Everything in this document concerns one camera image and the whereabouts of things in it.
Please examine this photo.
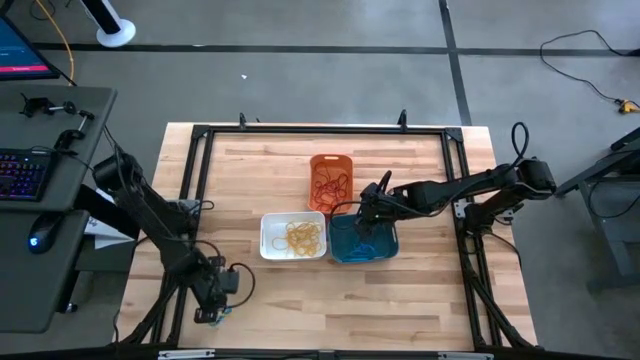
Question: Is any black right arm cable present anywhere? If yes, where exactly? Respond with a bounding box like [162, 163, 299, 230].
[510, 121, 531, 162]

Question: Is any black side table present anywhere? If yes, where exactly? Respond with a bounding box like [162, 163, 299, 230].
[554, 127, 640, 292]

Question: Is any black aluminium table frame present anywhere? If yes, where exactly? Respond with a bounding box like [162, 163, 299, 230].
[115, 110, 540, 352]

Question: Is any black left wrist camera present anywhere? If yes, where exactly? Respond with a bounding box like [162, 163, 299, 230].
[212, 255, 241, 296]

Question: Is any white plastic basket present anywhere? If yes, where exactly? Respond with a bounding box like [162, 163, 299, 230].
[259, 211, 328, 262]

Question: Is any teal plastic basket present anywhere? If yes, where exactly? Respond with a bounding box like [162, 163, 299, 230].
[327, 212, 401, 265]

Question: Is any white paper sheet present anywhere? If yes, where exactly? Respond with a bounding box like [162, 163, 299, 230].
[83, 187, 136, 251]

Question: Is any black computer monitor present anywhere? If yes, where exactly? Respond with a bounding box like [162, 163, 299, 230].
[0, 14, 62, 82]

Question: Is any grey desk top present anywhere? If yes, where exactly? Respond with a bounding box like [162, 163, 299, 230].
[0, 208, 92, 335]

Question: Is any yellow rubber bands tangle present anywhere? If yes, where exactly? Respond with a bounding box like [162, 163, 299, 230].
[271, 220, 325, 259]

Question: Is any black computer mouse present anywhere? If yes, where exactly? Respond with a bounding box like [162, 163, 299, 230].
[27, 213, 65, 255]

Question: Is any backlit black keyboard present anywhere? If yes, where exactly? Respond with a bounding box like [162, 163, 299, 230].
[0, 148, 57, 203]

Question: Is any yellow cable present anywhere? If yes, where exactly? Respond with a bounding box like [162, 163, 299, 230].
[33, 0, 76, 86]

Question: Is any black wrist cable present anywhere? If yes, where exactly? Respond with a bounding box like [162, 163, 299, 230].
[219, 262, 257, 310]
[328, 199, 364, 232]

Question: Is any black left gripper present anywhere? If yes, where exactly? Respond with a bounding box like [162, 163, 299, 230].
[189, 272, 227, 324]

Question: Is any dark red rubber band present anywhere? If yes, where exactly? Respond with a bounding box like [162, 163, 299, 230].
[313, 169, 350, 212]

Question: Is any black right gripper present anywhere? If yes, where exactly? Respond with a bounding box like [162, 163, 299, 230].
[355, 182, 401, 242]

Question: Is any white black floor stand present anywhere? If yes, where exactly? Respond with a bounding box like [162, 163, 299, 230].
[79, 0, 137, 49]

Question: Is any light blue rubber band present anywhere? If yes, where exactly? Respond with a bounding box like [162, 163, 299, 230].
[342, 238, 382, 264]

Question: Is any orange plastic basket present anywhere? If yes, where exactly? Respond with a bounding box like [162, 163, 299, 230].
[307, 153, 355, 215]

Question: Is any silver edge bracket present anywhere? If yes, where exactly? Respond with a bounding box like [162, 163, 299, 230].
[437, 351, 495, 360]
[158, 349, 216, 360]

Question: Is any black metal clamp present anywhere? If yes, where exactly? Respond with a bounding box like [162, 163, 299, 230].
[19, 93, 79, 120]
[53, 109, 96, 151]

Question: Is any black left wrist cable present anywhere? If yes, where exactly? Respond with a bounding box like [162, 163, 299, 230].
[219, 262, 257, 310]

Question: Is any black floor cable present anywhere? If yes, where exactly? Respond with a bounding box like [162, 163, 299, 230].
[538, 29, 640, 104]

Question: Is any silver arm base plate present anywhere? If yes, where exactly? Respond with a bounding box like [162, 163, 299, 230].
[452, 198, 475, 221]
[172, 198, 202, 217]

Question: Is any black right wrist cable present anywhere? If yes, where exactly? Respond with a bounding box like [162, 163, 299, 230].
[328, 199, 364, 232]

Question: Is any grey keyboard platform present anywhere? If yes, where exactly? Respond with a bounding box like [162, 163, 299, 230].
[0, 84, 118, 214]

